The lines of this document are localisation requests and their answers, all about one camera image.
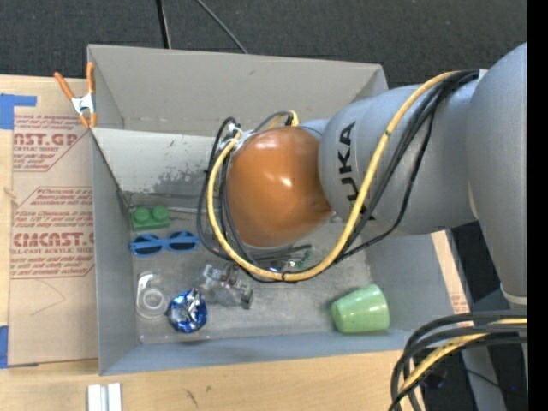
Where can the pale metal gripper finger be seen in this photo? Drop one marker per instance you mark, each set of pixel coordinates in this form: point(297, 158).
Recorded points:
point(240, 291)
point(212, 275)

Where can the shiny blue crumpled ball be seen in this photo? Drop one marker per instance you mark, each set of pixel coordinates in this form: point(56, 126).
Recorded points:
point(187, 311)

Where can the clear tape dispenser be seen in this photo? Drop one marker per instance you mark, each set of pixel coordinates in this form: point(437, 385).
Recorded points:
point(150, 300)

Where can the blue sunglasses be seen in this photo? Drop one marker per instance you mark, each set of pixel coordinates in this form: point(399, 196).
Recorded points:
point(147, 245)

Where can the green toy brick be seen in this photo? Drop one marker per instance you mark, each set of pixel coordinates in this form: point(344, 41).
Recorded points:
point(150, 218)

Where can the light green cup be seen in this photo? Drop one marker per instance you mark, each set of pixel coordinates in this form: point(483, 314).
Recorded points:
point(361, 310)

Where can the brown cardboard board, red print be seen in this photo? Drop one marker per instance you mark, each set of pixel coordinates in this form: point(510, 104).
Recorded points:
point(51, 306)

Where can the grey metal bin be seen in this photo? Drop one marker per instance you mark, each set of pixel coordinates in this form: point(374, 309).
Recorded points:
point(274, 88)

